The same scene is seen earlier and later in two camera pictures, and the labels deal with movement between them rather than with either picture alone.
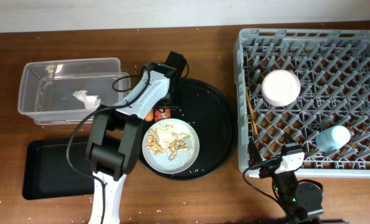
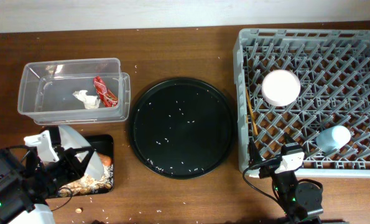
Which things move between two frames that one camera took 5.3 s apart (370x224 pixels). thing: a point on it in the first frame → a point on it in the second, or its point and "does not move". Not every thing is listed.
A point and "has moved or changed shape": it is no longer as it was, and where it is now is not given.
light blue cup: x=332 y=138 does not move
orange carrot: x=150 y=116 has moved or changed shape
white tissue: x=91 y=101 does not move
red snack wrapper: x=159 y=115 → x=109 y=99
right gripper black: x=268 y=168 does not move
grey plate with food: x=170 y=145 → x=70 y=140
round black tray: x=205 y=107 does not move
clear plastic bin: x=46 y=88 does not move
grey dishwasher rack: x=341 y=74 does not move
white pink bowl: x=280 y=88 does not move
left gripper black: x=176 y=104 → x=68 y=158
